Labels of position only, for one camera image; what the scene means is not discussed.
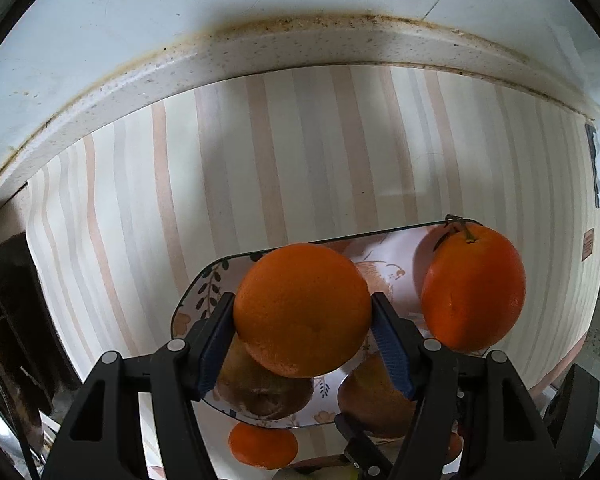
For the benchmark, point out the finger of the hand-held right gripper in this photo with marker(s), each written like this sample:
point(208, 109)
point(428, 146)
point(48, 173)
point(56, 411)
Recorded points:
point(362, 450)

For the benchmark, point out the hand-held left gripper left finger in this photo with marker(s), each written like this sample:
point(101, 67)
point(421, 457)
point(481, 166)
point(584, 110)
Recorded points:
point(215, 352)

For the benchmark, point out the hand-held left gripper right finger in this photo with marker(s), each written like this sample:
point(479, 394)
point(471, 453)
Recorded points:
point(391, 355)

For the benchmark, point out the red apple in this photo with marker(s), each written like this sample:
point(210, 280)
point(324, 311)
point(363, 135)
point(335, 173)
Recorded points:
point(265, 395)
point(370, 410)

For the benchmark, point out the floral oval plate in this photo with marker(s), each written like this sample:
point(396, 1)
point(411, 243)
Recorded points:
point(395, 270)

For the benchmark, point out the mandarin orange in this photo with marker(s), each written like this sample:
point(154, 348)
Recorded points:
point(300, 310)
point(262, 445)

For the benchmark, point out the large orange with stem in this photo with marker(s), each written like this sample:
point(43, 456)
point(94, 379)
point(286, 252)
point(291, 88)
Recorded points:
point(472, 290)

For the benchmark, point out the small brown label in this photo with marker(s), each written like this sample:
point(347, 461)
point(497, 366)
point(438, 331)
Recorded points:
point(588, 245)

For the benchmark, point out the striped mat with cat print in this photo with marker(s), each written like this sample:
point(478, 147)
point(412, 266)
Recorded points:
point(280, 160)

